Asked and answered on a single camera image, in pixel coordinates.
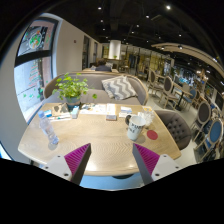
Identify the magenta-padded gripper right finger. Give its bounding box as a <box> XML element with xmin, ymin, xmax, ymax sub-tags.
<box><xmin>132</xmin><ymin>143</ymin><xmax>184</xmax><ymax>186</ymax></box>

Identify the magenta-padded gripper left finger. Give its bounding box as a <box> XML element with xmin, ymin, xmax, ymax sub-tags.
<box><xmin>41</xmin><ymin>142</ymin><xmax>93</xmax><ymax>186</ymax></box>

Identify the clear water bottle blue cap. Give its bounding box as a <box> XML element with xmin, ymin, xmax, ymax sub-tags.
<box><xmin>37</xmin><ymin>109</ymin><xmax>60</xmax><ymax>146</ymax></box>

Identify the flat round red coaster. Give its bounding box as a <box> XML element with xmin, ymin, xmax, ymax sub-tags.
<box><xmin>146</xmin><ymin>129</ymin><xmax>159</xmax><ymax>141</ymax></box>

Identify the white mug with black print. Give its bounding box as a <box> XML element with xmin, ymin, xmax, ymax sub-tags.
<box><xmin>124</xmin><ymin>114</ymin><xmax>147</xmax><ymax>142</ymax></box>

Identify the clear plastic cup with straw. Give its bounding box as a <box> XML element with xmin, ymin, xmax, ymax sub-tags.
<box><xmin>138</xmin><ymin>106</ymin><xmax>156</xmax><ymax>129</ymax></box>

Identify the grey tufted armchair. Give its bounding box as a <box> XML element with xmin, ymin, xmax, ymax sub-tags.
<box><xmin>153</xmin><ymin>109</ymin><xmax>193</xmax><ymax>151</ymax></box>

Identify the small light blue box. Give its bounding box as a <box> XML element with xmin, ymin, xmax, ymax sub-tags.
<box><xmin>69</xmin><ymin>105</ymin><xmax>81</xmax><ymax>119</ymax></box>

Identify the printed paper leaflet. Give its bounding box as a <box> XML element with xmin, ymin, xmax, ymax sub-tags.
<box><xmin>79</xmin><ymin>103</ymin><xmax>108</xmax><ymax>116</ymax></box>

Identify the blue white carton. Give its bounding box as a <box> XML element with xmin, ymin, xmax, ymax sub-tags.
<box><xmin>42</xmin><ymin>109</ymin><xmax>54</xmax><ymax>118</ymax></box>

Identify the white orange box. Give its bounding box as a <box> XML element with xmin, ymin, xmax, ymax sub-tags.
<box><xmin>105</xmin><ymin>103</ymin><xmax>117</xmax><ymax>116</ymax></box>

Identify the green potted plant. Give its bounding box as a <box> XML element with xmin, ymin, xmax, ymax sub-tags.
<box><xmin>51</xmin><ymin>72</ymin><xmax>98</xmax><ymax>113</ymax></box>

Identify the group of dining chairs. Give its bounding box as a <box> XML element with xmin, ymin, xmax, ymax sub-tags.
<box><xmin>146</xmin><ymin>68</ymin><xmax>224</xmax><ymax>163</ymax></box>

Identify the grey white chevron cushion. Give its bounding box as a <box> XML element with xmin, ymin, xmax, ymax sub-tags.
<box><xmin>101</xmin><ymin>75</ymin><xmax>139</xmax><ymax>101</ymax></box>

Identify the grey upholstered sofa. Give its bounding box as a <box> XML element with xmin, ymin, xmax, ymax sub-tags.
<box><xmin>43</xmin><ymin>71</ymin><xmax>150</xmax><ymax>106</ymax></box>

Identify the person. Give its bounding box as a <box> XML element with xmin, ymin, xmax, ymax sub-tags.
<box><xmin>94</xmin><ymin>58</ymin><xmax>113</xmax><ymax>73</ymax></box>

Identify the group of ceiling lights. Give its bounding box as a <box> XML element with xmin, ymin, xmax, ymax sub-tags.
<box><xmin>96</xmin><ymin>3</ymin><xmax>218</xmax><ymax>64</ymax></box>

